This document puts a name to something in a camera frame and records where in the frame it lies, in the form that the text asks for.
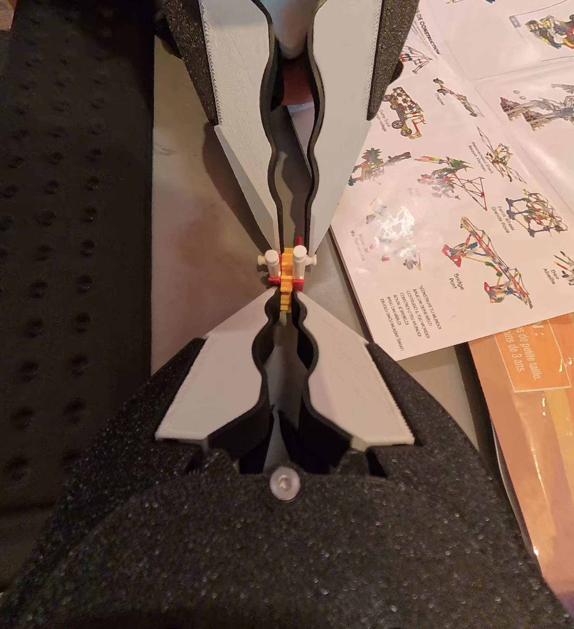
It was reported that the white printed instruction booklet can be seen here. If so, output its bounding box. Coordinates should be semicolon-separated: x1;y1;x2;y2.
330;0;574;362

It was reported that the orange printed toy box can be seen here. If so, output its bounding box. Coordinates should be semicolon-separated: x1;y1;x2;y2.
468;307;574;629

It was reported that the person's left hand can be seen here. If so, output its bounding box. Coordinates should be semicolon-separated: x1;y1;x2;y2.
281;53;316;106

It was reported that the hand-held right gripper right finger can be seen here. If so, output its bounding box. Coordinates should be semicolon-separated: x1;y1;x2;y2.
292;292;415;451

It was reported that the red yellow connector assembly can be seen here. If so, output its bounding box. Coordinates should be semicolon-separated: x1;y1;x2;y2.
279;251;296;313

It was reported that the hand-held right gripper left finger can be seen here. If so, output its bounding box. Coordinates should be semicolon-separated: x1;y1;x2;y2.
155;287;279;441

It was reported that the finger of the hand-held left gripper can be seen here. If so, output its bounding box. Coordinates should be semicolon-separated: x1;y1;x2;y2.
200;0;284;250
304;0;383;250

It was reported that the black dotted mat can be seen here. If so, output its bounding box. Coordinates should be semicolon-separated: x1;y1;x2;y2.
0;0;156;595

